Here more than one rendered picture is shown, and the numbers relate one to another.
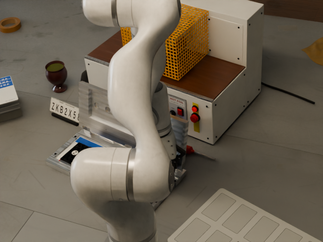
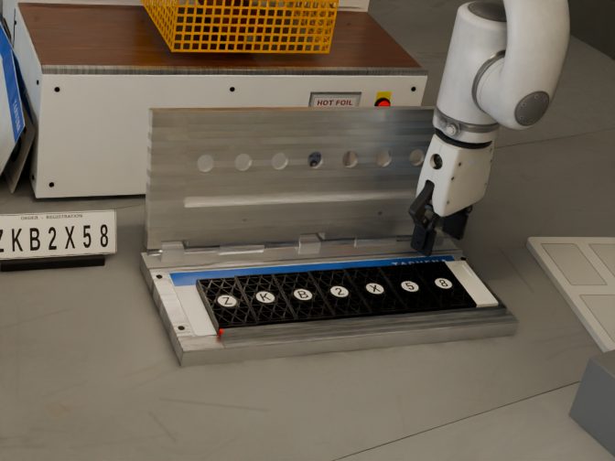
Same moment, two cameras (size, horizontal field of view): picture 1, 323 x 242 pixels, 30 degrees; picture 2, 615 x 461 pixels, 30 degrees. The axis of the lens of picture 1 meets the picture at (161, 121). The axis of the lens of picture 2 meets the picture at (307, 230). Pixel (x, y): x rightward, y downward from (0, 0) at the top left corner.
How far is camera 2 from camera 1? 1.72 m
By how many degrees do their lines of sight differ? 52
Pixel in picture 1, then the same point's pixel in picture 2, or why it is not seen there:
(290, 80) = not seen: hidden behind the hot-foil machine
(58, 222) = (411, 447)
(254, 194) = (570, 226)
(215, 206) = (569, 266)
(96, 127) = (213, 227)
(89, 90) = (187, 126)
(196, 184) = (481, 252)
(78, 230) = (467, 434)
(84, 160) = not seen: outside the picture
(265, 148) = not seen: hidden behind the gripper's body
